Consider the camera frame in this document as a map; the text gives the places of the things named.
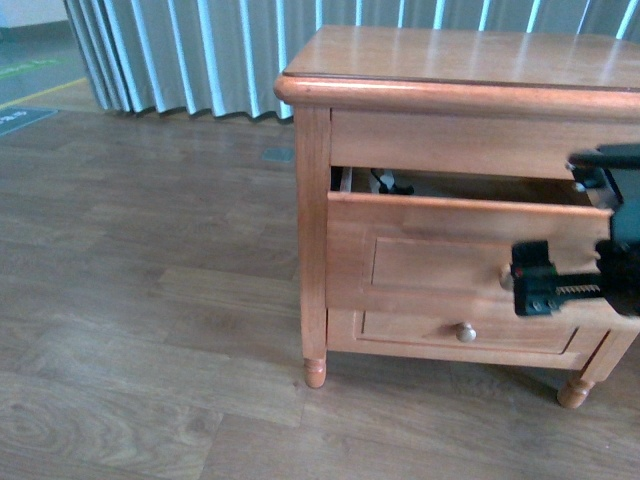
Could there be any wooden drawer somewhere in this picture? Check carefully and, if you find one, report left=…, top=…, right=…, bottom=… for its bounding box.
left=327, top=309, right=607, bottom=370
left=327, top=167, right=639, bottom=319

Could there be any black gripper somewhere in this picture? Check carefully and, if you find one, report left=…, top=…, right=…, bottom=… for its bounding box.
left=510, top=143, right=639, bottom=316

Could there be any grey pleated curtain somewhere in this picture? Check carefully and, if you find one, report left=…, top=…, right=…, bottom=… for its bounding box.
left=65, top=0, right=639, bottom=118

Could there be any grey metal floor outlet plate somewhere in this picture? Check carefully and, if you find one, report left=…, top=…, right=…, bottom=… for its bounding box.
left=261, top=147, right=295, bottom=163

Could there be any wooden nightstand cabinet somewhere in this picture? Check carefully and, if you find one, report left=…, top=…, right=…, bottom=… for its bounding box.
left=274, top=26, right=639, bottom=408

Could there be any white charger with black cable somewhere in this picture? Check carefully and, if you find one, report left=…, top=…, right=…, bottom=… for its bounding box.
left=369, top=169, right=415, bottom=196

